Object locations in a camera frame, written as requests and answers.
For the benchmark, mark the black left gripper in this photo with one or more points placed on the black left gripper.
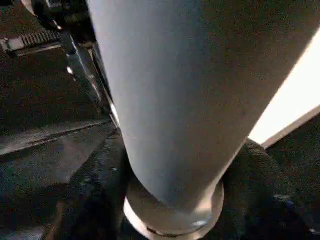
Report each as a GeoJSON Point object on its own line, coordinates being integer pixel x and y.
{"type": "Point", "coordinates": [37, 87]}

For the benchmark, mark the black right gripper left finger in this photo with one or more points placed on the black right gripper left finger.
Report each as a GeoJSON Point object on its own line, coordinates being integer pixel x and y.
{"type": "Point", "coordinates": [95, 190]}

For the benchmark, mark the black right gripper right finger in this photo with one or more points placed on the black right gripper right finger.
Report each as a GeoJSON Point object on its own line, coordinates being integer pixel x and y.
{"type": "Point", "coordinates": [262, 200]}

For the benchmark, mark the white plastic table top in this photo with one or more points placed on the white plastic table top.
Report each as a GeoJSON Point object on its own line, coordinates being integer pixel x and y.
{"type": "Point", "coordinates": [287, 100]}

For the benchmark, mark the white plastic table leg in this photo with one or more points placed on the white plastic table leg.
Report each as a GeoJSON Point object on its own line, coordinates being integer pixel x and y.
{"type": "Point", "coordinates": [175, 100]}

